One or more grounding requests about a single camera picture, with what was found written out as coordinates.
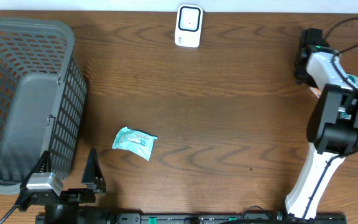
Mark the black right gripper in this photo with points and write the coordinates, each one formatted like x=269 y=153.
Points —
x=298 y=74

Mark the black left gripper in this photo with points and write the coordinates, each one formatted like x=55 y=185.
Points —
x=85 y=196

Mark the small orange snack pack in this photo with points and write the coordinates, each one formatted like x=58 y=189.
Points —
x=315 y=91

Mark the blue mouthwash bottle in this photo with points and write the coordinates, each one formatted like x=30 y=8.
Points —
x=353 y=79

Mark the light blue tissue pack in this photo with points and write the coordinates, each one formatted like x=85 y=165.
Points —
x=135 y=141

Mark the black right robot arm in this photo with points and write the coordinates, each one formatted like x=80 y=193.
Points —
x=332 y=130

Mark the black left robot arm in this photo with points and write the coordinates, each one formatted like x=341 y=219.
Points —
x=71 y=211

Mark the white barcode scanner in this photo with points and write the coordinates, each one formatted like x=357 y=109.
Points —
x=188 y=26

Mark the grey plastic shopping basket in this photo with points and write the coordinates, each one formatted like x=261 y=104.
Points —
x=42 y=97

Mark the black mounting rail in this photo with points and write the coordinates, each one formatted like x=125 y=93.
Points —
x=136 y=218

